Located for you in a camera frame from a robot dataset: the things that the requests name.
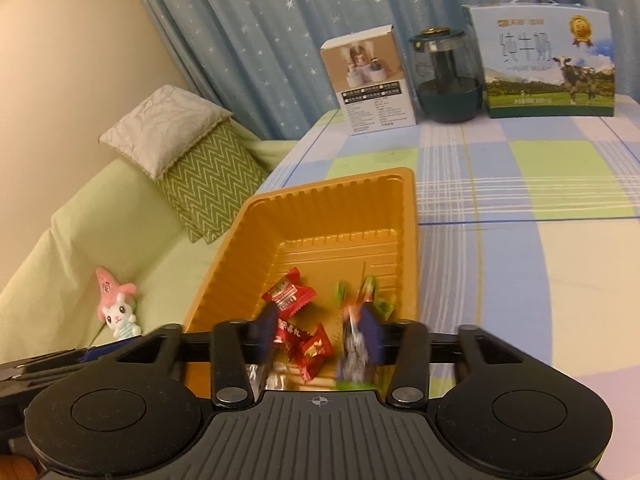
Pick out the silver snack packet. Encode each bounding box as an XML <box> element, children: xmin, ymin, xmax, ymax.
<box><xmin>245</xmin><ymin>364</ymin><xmax>270</xmax><ymax>399</ymax></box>

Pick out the dark chocolate bar wrapper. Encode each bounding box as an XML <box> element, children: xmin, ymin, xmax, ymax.
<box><xmin>336</xmin><ymin>275</ymin><xmax>378</xmax><ymax>390</ymax></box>

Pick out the green sofa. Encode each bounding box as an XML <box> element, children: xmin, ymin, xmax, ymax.
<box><xmin>0</xmin><ymin>138</ymin><xmax>302</xmax><ymax>366</ymax></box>

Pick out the pink plush toy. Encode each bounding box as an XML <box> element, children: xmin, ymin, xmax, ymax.
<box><xmin>96</xmin><ymin>268</ymin><xmax>142</xmax><ymax>340</ymax></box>

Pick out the checkered tablecloth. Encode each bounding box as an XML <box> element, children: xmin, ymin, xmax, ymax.
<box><xmin>265</xmin><ymin>96</ymin><xmax>639</xmax><ymax>479</ymax></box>

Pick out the orange plastic tray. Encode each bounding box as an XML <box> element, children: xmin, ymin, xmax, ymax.
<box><xmin>182</xmin><ymin>166</ymin><xmax>420</xmax><ymax>394</ymax></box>

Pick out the green zigzag cushion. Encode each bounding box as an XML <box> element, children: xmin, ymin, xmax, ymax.
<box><xmin>156</xmin><ymin>120</ymin><xmax>267</xmax><ymax>244</ymax></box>

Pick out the beige cushion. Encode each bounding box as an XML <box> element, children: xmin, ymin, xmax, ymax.
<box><xmin>99</xmin><ymin>84</ymin><xmax>232</xmax><ymax>180</ymax></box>

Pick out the dark green glass jar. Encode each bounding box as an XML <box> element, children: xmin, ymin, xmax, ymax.
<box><xmin>409</xmin><ymin>27</ymin><xmax>483</xmax><ymax>124</ymax></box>

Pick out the blue milk carton box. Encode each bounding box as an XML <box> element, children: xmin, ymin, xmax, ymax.
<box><xmin>463</xmin><ymin>0</ymin><xmax>615</xmax><ymax>118</ymax></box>

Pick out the white product box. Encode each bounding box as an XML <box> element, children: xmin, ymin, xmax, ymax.
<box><xmin>320</xmin><ymin>25</ymin><xmax>416</xmax><ymax>134</ymax></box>

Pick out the blue star curtain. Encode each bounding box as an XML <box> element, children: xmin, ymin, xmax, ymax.
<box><xmin>143</xmin><ymin>0</ymin><xmax>639</xmax><ymax>139</ymax></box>

